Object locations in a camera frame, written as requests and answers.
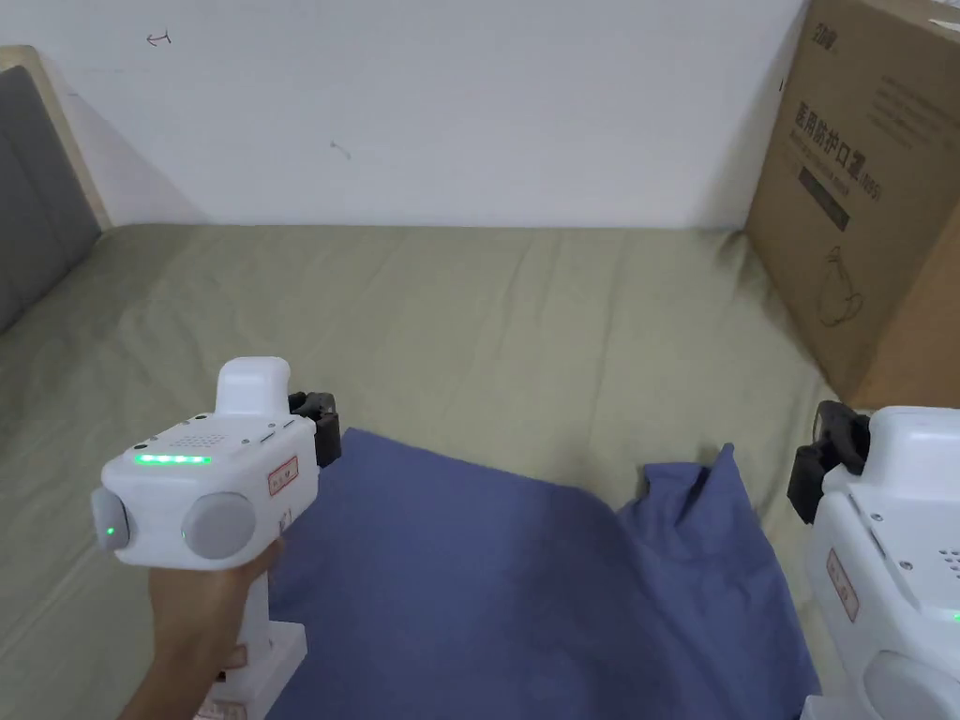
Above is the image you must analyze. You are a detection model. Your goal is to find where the person's left forearm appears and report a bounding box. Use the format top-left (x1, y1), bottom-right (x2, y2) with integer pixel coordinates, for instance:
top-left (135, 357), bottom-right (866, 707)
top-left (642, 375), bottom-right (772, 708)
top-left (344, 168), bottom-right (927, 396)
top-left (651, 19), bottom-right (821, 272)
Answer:
top-left (112, 669), bottom-right (207, 720)

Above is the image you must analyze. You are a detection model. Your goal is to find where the blue shirt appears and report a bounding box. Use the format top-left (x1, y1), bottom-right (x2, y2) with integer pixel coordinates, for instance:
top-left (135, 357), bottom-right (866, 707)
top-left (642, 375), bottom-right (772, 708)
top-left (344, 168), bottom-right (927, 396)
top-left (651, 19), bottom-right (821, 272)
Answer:
top-left (265, 427), bottom-right (823, 720)

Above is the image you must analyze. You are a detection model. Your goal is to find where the person's left hand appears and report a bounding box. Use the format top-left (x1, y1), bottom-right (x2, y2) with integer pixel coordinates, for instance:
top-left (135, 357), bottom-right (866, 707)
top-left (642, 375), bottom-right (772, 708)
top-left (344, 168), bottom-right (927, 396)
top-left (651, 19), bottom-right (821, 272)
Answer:
top-left (142, 535), bottom-right (289, 695)

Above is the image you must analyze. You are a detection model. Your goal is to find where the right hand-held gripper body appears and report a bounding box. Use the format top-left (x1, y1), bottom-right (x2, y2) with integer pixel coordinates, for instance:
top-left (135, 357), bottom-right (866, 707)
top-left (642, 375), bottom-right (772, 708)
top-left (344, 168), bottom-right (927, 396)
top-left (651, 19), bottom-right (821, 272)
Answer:
top-left (787, 400), bottom-right (960, 720)

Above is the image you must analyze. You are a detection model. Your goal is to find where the grey padded headboard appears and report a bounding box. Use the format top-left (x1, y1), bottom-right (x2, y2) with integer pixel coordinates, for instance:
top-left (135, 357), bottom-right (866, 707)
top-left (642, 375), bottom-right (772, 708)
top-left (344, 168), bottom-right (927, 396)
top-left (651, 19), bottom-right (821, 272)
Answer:
top-left (0, 44), bottom-right (115, 336)

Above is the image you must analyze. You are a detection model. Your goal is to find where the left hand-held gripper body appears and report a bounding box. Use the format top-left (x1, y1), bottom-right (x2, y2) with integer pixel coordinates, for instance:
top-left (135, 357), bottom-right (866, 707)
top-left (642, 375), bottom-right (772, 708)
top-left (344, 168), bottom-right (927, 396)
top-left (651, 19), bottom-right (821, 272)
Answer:
top-left (91, 357), bottom-right (346, 720)

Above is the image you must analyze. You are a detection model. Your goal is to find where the brown cardboard carton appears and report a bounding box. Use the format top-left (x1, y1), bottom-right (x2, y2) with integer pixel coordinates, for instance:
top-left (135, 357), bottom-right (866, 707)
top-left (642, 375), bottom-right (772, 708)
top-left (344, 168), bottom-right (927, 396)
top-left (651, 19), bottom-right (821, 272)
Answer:
top-left (745, 0), bottom-right (960, 413)

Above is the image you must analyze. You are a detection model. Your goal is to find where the bed with pale green sheet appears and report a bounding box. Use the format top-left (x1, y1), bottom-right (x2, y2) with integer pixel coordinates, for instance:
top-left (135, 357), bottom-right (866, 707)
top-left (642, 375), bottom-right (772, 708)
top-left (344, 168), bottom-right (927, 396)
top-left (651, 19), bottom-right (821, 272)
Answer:
top-left (0, 222), bottom-right (960, 720)

